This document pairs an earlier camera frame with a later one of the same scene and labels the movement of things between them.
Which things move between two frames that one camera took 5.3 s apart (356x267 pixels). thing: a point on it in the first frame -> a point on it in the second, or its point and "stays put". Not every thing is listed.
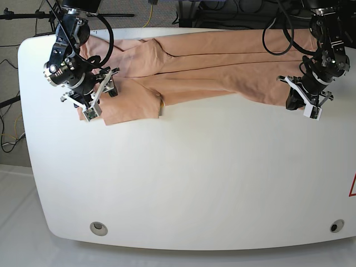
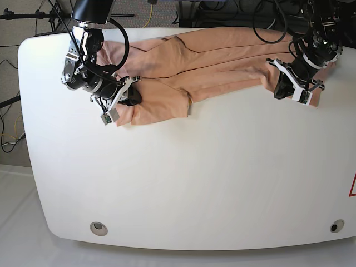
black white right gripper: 310,87 -> 300,74
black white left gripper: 90,92 -> 109,94
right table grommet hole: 336,226 stays put
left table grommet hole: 98,228 stays put
